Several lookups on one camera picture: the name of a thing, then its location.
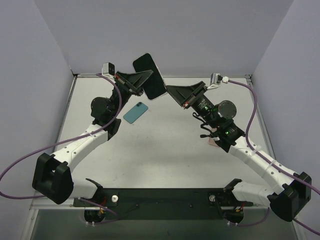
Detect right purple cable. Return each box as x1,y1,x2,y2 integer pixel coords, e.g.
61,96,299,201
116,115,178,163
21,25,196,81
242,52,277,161
226,79,320,236

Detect black phone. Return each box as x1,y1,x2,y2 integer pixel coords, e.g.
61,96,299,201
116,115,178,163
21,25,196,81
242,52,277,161
132,53,167,101

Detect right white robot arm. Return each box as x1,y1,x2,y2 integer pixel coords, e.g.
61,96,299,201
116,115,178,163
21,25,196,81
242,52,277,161
166,82,312,222

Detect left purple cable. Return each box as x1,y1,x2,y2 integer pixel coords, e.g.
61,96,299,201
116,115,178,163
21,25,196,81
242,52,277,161
0,73,123,225

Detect teal phone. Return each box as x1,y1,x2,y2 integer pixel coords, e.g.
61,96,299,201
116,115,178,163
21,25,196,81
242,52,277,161
123,102,149,124

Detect purple cable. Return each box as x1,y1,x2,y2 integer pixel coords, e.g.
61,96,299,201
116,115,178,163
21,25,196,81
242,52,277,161
0,73,123,225
226,79,320,236

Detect aluminium table frame rail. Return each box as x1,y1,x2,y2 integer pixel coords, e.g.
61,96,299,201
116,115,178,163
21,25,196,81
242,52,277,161
246,74,281,181

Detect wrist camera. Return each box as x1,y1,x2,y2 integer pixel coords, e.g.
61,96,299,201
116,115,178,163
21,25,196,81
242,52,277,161
207,73,230,91
101,62,115,76

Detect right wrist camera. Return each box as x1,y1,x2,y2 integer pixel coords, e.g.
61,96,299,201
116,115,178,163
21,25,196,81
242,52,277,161
207,73,230,91

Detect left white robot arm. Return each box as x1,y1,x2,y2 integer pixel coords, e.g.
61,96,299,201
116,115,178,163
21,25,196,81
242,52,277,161
32,70,153,206

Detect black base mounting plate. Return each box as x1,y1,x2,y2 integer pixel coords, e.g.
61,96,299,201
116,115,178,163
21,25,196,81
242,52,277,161
72,188,255,221

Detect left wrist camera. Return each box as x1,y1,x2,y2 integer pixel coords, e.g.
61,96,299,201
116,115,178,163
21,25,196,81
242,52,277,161
101,62,115,76

